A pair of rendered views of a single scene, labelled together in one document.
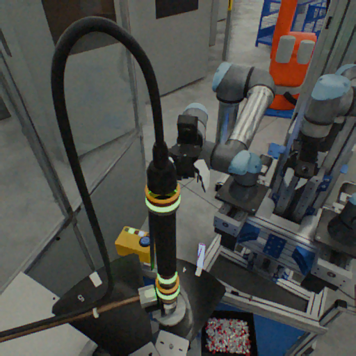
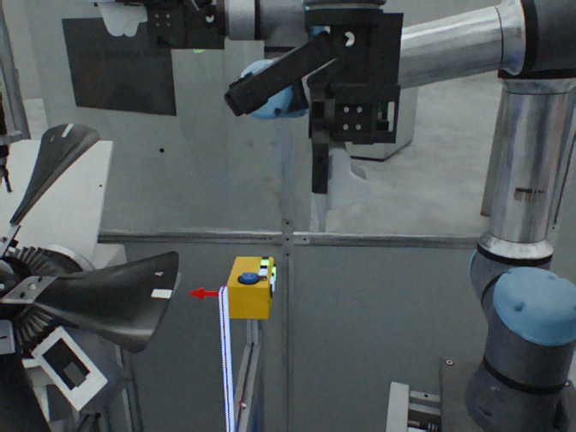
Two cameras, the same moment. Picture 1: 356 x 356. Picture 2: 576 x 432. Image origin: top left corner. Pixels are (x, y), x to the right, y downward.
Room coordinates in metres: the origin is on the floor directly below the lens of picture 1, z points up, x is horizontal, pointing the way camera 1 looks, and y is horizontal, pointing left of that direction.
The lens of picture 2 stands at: (0.47, -0.81, 1.60)
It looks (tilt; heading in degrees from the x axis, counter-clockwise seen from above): 21 degrees down; 74
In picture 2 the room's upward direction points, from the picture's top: straight up
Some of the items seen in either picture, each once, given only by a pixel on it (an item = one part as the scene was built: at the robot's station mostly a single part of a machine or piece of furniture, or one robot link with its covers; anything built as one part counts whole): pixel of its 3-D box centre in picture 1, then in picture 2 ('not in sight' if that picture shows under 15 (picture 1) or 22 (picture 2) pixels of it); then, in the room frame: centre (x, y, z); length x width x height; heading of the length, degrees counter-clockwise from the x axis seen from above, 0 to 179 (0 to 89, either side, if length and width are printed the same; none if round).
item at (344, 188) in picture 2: (302, 175); (340, 192); (0.64, -0.41, 1.46); 0.06 x 0.03 x 0.09; 161
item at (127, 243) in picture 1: (137, 245); (252, 288); (0.66, 0.18, 1.02); 0.16 x 0.10 x 0.11; 71
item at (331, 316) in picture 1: (332, 313); not in sight; (0.40, -0.60, 0.96); 0.03 x 0.03 x 0.20; 71
